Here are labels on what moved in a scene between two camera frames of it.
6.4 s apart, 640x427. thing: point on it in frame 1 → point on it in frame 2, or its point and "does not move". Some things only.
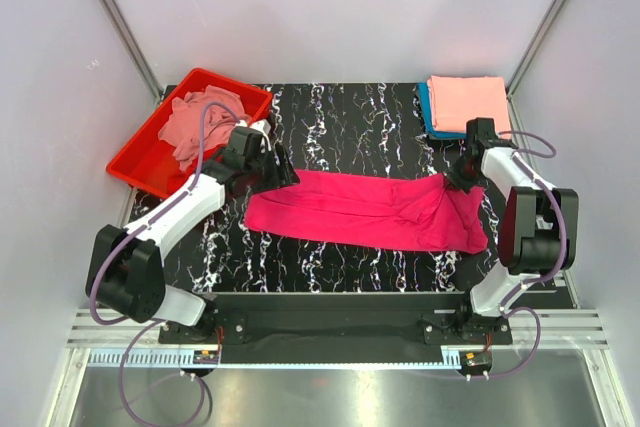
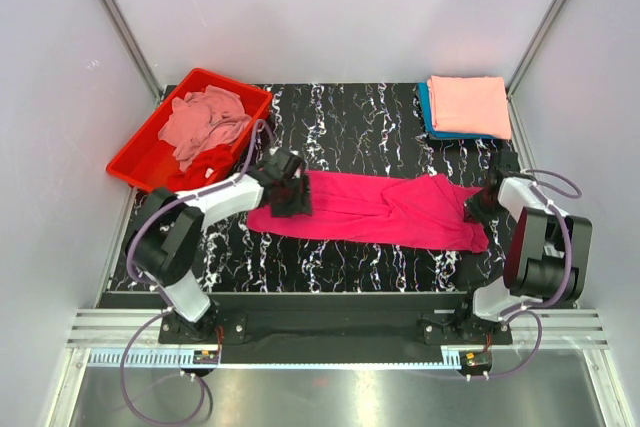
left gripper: (282, 176) → (302, 205)
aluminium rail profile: (87, 332) does not move
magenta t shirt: (419, 211) does not move
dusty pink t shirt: (183, 129) does not move
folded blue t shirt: (427, 118) does not move
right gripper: (454, 178) → (472, 213)
